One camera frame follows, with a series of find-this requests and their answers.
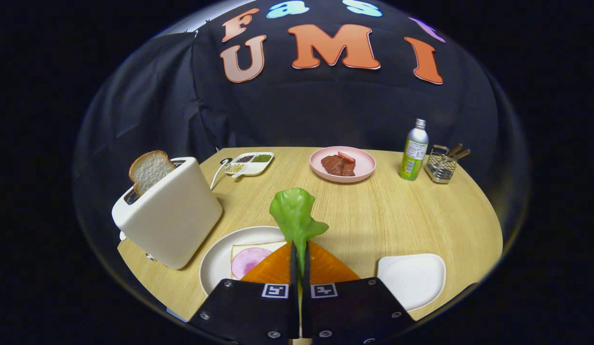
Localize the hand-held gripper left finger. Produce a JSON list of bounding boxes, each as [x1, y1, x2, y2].
[[189, 241, 300, 345]]

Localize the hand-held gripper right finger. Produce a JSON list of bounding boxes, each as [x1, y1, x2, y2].
[[301, 241, 416, 345]]

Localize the green lettuce leaf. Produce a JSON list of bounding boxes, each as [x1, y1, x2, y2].
[[269, 187, 329, 278]]

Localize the toasted bread slice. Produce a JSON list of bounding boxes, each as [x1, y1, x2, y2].
[[129, 150, 176, 197]]

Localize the pink ham slice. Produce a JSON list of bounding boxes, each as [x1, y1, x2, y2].
[[232, 247, 273, 280]]

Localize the white round plate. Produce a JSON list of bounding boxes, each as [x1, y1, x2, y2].
[[199, 226, 288, 296]]

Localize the white bread slice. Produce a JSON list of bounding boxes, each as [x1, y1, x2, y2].
[[231, 241, 288, 280]]

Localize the small white square plate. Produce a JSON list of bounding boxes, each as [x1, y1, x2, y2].
[[377, 253, 446, 312]]

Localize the white toaster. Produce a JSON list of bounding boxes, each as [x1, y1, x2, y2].
[[112, 157, 223, 270]]

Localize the white divided seasoning dish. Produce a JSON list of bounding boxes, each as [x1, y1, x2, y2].
[[224, 152, 274, 179]]

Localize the red meat slices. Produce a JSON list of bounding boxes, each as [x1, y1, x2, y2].
[[321, 154, 356, 177]]

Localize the pink round plate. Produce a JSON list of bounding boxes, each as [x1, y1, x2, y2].
[[310, 146, 376, 183]]

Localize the green label metal bottle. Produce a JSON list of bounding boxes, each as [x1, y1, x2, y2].
[[398, 118, 429, 182]]

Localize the black backdrop cloth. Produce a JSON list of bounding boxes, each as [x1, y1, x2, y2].
[[72, 0, 530, 250]]

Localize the white toaster cable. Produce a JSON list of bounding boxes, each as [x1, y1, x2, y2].
[[210, 161, 229, 190]]

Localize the metal wire utensil basket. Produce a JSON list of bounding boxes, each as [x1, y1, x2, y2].
[[424, 145, 458, 184]]

